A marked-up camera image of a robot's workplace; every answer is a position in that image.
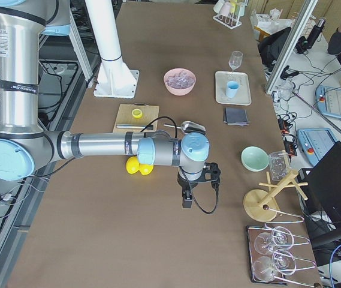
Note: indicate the beige serving tray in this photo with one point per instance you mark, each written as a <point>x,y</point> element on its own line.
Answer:
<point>243,96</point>

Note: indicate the black monitor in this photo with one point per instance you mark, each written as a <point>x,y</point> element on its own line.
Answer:
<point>324,182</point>

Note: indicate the pink bowl of ice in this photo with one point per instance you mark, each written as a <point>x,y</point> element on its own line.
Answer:
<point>179,81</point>

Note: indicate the knife on board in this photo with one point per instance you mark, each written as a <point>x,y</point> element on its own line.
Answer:
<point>135,126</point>

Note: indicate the wooden cutting board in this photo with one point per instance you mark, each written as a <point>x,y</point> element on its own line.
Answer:
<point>124,116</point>

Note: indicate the yellow lemon near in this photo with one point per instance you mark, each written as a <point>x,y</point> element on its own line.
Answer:
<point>132,165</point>

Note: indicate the clear wine glass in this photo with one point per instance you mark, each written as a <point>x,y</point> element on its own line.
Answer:
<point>235,60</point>

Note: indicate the black glass rack tray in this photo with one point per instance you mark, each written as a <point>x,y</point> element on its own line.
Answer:
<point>271,260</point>

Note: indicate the teach pendant far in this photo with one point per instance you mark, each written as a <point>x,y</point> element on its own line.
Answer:
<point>328,101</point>

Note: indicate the aluminium frame post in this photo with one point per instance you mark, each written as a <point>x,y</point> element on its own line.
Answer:
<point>296,30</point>

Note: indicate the yellow lemon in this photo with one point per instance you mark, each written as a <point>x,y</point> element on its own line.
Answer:
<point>132,165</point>
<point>145,169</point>

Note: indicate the blue cup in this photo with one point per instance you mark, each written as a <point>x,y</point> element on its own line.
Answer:
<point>231,89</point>

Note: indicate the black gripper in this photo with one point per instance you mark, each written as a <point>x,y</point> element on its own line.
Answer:
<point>187,184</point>

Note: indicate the wooden glass stand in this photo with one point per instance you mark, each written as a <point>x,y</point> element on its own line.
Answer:
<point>262,206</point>

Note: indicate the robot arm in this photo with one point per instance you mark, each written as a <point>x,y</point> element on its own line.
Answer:
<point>26,147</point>

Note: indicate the white cup rack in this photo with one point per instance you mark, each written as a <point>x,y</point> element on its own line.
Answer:
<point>228,13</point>

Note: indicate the grey folded cloth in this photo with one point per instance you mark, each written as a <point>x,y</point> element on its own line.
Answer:
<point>235,116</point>

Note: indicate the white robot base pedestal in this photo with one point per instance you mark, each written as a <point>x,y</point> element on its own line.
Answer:
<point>114,79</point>

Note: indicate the teach pendant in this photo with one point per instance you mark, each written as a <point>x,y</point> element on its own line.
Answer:
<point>328,101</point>
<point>315,142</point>

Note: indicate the green bowl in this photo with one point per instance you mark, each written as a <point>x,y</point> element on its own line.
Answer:
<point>254,159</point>

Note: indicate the teach pendant near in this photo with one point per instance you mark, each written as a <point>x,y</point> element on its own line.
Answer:
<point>315,142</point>

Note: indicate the yellow lemon far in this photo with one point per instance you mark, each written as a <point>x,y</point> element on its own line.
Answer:
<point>145,169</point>

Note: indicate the half lemon slice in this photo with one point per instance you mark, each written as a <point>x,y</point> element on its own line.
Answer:
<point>137,113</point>

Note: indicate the glass jar on stand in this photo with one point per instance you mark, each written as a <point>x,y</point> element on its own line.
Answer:
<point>279,165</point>

